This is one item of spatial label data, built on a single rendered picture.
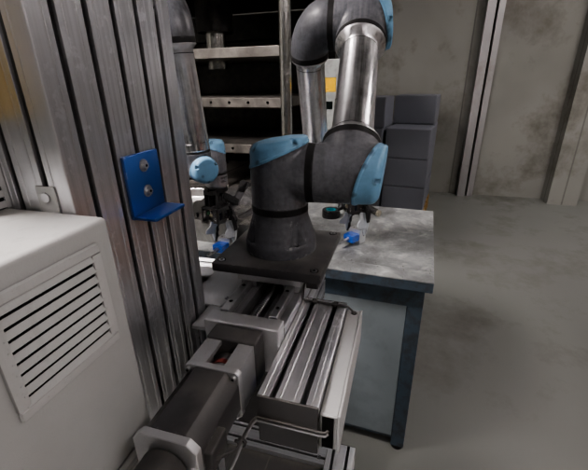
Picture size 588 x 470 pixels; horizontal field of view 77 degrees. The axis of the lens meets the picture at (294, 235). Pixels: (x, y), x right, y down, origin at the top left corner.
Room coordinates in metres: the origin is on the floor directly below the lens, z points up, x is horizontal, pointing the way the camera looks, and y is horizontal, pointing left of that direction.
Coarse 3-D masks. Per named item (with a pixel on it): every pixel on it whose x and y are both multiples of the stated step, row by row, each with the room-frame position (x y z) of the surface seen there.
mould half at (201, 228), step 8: (232, 192) 1.58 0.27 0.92; (248, 192) 1.56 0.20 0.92; (240, 200) 1.52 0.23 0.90; (248, 200) 1.51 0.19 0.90; (240, 208) 1.46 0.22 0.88; (248, 208) 1.46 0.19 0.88; (200, 216) 1.35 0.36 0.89; (248, 216) 1.34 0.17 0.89; (200, 224) 1.31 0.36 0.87; (224, 224) 1.28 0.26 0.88; (240, 224) 1.26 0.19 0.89; (248, 224) 1.26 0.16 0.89; (200, 232) 1.32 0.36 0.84; (224, 232) 1.28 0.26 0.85; (240, 232) 1.26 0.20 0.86; (200, 240) 1.32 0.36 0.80; (208, 240) 1.31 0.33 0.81
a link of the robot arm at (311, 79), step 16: (320, 0) 0.99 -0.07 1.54; (304, 16) 1.00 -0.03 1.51; (320, 16) 0.97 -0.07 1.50; (304, 32) 0.99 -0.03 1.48; (320, 32) 0.97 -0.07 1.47; (304, 48) 1.01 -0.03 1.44; (320, 48) 1.00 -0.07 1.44; (304, 64) 1.03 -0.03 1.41; (320, 64) 1.03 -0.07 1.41; (304, 80) 1.06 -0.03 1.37; (320, 80) 1.06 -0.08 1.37; (304, 96) 1.08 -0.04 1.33; (320, 96) 1.08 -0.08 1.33; (304, 112) 1.11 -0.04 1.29; (320, 112) 1.10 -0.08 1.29; (304, 128) 1.13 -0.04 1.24; (320, 128) 1.12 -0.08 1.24
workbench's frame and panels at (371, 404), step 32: (352, 288) 1.10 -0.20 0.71; (384, 288) 1.07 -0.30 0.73; (416, 288) 0.99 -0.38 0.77; (384, 320) 1.06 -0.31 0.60; (416, 320) 1.03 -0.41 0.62; (384, 352) 1.06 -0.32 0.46; (352, 384) 1.10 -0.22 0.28; (384, 384) 1.06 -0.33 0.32; (352, 416) 1.09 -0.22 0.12; (384, 416) 1.05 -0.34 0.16
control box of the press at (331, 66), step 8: (328, 64) 2.05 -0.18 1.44; (336, 64) 2.03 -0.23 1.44; (328, 72) 2.05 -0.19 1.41; (336, 72) 2.03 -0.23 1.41; (328, 80) 2.05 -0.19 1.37; (336, 80) 2.03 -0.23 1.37; (328, 88) 2.05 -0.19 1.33; (328, 96) 2.05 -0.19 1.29; (328, 104) 2.05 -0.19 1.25; (328, 112) 2.05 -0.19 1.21; (328, 120) 2.05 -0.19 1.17; (328, 128) 2.05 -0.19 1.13
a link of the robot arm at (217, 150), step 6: (210, 144) 1.17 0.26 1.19; (216, 144) 1.17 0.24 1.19; (222, 144) 1.19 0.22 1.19; (210, 150) 1.17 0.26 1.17; (216, 150) 1.17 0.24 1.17; (222, 150) 1.19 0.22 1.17; (216, 156) 1.17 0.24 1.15; (222, 156) 1.19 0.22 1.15; (222, 162) 1.18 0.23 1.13; (222, 168) 1.18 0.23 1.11; (222, 174) 1.18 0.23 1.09
